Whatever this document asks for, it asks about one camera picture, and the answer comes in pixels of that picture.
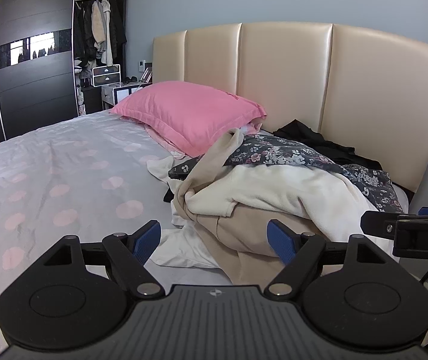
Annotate light pink pillow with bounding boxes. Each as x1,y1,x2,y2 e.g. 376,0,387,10
144,120,264,159

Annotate white storage box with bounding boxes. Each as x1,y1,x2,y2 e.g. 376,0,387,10
92,74,121,86
92,64,121,76

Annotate dark wardrobe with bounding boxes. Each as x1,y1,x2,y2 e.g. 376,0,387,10
0,0,77,145

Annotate hanging cream coat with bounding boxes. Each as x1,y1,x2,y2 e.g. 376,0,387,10
91,0,114,66

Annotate cream sweater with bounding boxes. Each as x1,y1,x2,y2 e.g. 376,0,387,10
184,163,378,241

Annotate white cloth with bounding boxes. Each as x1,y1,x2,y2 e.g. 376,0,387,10
146,155,179,188

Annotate beige ribbed garment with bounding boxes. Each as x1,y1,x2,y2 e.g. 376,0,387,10
171,127,325,286

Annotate dark floral pants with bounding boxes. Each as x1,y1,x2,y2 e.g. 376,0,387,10
168,134,404,212

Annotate beige padded headboard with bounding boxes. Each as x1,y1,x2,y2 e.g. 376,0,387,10
153,22,428,193

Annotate black garment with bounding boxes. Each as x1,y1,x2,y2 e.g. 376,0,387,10
273,119,383,171

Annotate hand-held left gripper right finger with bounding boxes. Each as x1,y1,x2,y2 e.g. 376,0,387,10
263,219,387,298

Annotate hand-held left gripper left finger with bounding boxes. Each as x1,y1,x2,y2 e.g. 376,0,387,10
43,219,162,298

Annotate hanging dark clothes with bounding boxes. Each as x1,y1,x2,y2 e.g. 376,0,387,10
73,2,128,61

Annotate bed with polka dot sheet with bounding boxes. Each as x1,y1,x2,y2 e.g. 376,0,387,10
0,110,417,353

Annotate white shirt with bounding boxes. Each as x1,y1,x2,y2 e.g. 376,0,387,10
148,210,220,269

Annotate white nightstand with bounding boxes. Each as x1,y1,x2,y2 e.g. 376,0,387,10
101,82,151,110

